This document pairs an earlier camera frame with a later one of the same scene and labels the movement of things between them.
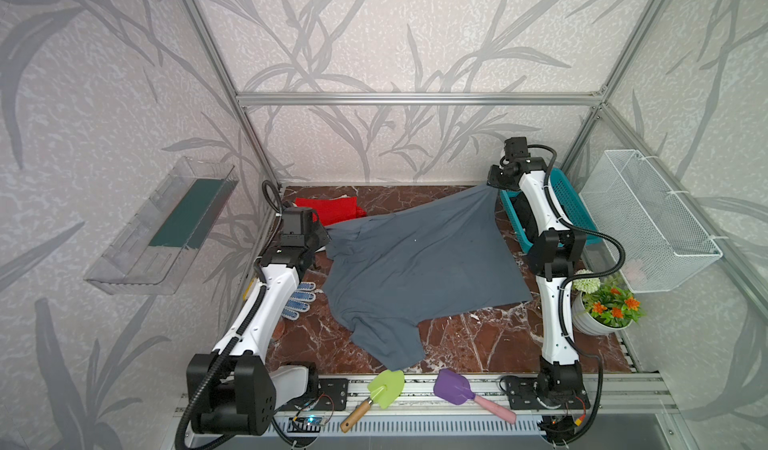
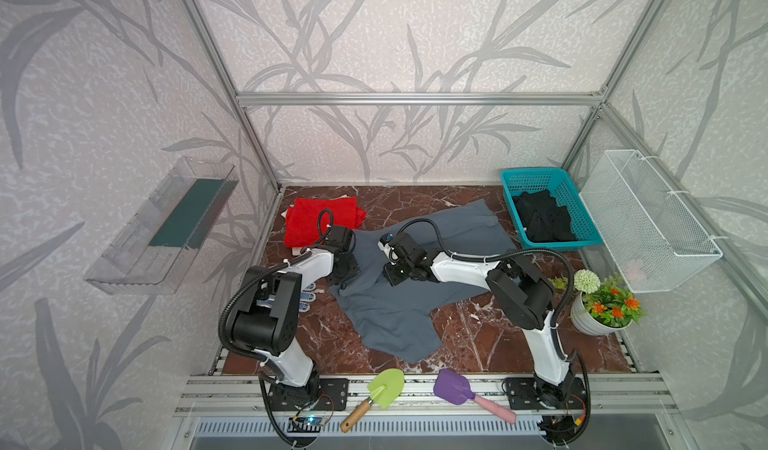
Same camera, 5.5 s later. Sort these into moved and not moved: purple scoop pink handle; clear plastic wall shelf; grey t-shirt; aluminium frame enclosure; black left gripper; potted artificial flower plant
Moved: black left gripper; grey t-shirt
Not moved: potted artificial flower plant; purple scoop pink handle; clear plastic wall shelf; aluminium frame enclosure
